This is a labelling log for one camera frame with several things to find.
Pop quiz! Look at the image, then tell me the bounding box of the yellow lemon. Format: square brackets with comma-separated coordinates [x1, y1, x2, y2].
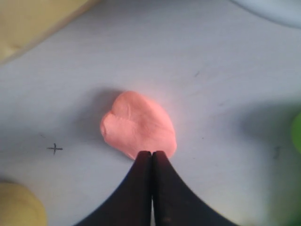
[0, 182, 48, 226]

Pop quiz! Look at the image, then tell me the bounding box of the yellow cheese wedge toy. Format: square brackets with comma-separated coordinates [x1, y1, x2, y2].
[0, 0, 99, 64]

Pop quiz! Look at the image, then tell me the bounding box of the pink orange putty lump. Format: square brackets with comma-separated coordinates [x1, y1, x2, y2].
[100, 91, 177, 160]

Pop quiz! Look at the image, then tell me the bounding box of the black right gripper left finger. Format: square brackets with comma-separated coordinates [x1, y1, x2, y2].
[77, 151, 152, 226]

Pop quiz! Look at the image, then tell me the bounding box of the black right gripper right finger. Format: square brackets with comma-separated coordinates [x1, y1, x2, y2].
[152, 151, 235, 226]

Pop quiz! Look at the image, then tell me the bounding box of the white ceramic bowl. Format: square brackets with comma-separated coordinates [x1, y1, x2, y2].
[232, 0, 301, 29]

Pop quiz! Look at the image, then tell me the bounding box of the green plastic bone toy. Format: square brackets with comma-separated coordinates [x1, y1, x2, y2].
[291, 113, 301, 153]

